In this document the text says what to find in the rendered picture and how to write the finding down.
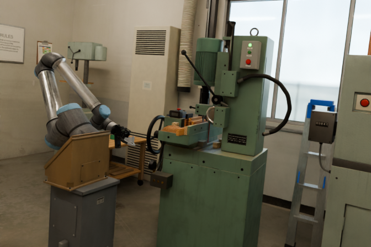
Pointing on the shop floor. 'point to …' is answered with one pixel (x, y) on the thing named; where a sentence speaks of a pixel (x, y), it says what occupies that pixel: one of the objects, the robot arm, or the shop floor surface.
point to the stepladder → (309, 183)
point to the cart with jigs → (117, 168)
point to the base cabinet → (210, 207)
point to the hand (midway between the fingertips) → (133, 145)
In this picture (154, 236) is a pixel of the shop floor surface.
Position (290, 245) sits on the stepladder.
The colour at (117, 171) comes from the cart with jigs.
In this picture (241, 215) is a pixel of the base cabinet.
